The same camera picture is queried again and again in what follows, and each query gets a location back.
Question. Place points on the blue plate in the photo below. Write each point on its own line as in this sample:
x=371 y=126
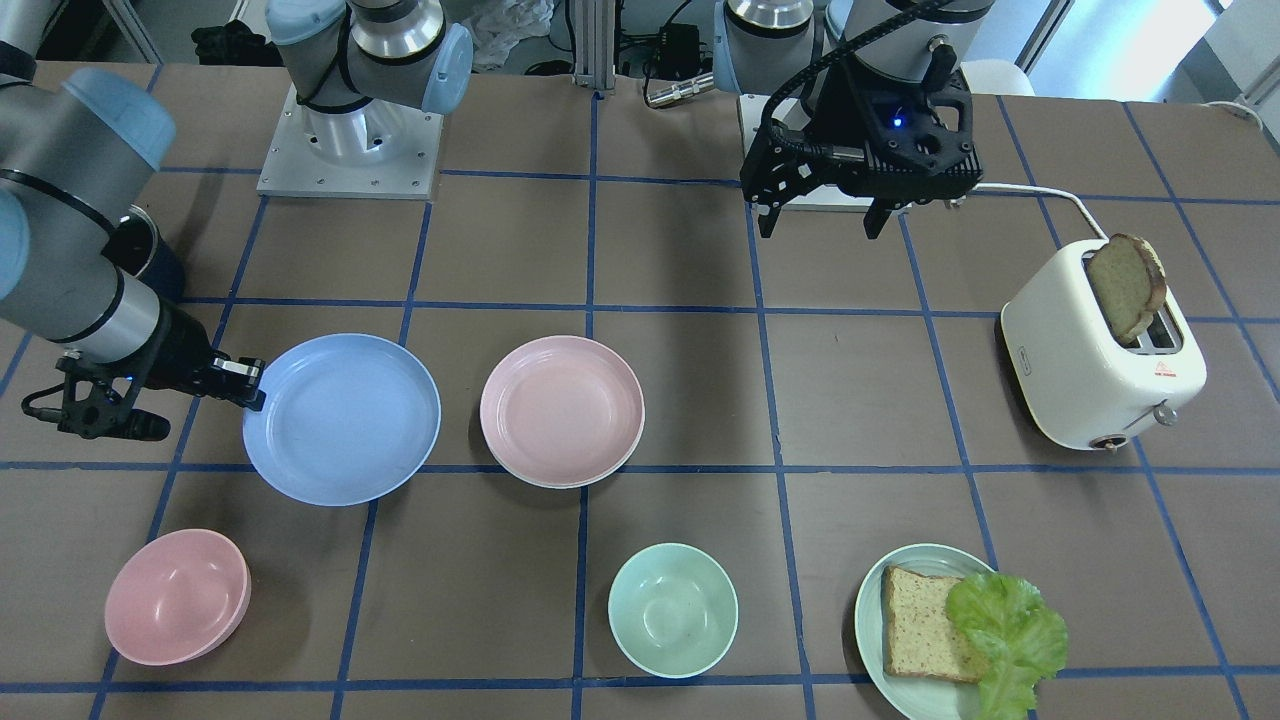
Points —
x=347 y=418

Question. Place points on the green lettuce leaf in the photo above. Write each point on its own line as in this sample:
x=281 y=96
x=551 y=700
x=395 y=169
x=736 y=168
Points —
x=1006 y=620

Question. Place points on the aluminium frame post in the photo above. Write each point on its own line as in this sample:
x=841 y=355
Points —
x=594 y=41

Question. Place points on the white toaster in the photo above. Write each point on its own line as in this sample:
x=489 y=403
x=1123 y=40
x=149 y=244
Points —
x=1084 y=389

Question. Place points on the pink plate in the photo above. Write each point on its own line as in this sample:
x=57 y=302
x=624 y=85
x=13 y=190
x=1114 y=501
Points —
x=562 y=412

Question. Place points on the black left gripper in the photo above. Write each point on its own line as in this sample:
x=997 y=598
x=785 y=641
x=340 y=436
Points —
x=848 y=120

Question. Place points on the bread slice in toaster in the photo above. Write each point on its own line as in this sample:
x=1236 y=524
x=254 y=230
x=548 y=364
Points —
x=1129 y=284

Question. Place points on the pink bowl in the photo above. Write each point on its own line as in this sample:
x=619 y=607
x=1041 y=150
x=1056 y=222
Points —
x=178 y=598

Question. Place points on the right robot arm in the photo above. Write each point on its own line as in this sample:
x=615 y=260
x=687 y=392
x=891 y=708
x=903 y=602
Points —
x=72 y=162

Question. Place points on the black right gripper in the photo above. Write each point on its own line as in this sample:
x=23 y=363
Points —
x=177 y=349

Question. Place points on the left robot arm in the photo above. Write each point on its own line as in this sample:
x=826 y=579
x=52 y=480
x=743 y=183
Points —
x=770 y=49

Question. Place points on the green bowl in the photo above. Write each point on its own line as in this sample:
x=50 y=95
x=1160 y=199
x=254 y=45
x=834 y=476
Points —
x=673 y=610

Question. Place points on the green plate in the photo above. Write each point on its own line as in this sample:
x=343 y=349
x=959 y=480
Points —
x=915 y=698

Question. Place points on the bread slice on plate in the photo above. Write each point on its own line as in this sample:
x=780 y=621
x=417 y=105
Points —
x=921 y=641

